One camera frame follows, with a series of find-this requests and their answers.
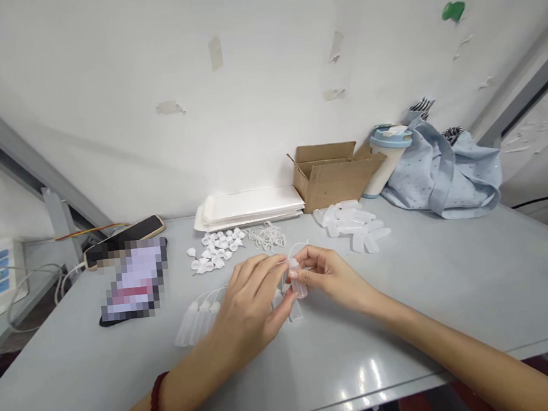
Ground person's right hand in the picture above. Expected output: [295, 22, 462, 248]
[285, 238, 388, 324]

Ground person's left hand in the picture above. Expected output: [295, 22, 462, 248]
[196, 251, 306, 383]

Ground person's right thumb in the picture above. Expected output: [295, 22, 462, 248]
[287, 264, 329, 288]

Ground person's left index finger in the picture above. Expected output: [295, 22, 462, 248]
[232, 251, 293, 290]

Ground person's right index finger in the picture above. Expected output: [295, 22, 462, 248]
[300, 242, 343, 274]

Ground person's right fingers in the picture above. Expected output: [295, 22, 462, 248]
[296, 277, 333, 304]

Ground person's left thumb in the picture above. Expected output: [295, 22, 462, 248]
[258, 282, 302, 336]

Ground small clear plastic bottle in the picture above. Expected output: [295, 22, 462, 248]
[284, 255, 309, 303]

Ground white plastic strap loop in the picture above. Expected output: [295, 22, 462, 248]
[285, 239, 320, 264]

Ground pile of empty clear bottles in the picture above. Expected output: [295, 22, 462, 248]
[311, 196, 390, 261]

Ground pile of white nozzle caps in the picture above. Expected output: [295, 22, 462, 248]
[183, 226, 251, 279]

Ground stack of white paper trays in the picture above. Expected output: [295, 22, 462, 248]
[190, 183, 309, 234]

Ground open cardboard box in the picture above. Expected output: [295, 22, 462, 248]
[285, 137, 394, 216]

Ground white tumbler with blue lid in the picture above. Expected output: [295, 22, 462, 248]
[357, 122, 419, 201]

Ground phone in beige case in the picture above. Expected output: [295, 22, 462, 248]
[80, 214, 170, 273]

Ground light blue dotted cloth bag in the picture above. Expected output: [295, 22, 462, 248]
[372, 96, 508, 228]

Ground black phone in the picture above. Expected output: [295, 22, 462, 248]
[90, 234, 178, 330]

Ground black white striped cloth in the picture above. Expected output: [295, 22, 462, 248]
[408, 94, 466, 150]

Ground green tape piece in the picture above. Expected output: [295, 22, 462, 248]
[439, 0, 470, 24]

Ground capped clear bottle with strap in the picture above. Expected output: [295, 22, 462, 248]
[168, 295, 205, 350]
[198, 287, 235, 342]
[270, 288, 306, 324]
[183, 293, 215, 346]

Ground pile of white straps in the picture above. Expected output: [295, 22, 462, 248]
[246, 219, 290, 255]

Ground red yellow wire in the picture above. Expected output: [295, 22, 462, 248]
[52, 221, 135, 243]

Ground grey metal bracket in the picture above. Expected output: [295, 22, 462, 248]
[39, 185, 73, 244]

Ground white cable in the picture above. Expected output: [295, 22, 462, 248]
[0, 259, 94, 334]

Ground grey metal frame bar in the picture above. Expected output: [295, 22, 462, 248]
[465, 36, 548, 149]
[0, 60, 116, 255]

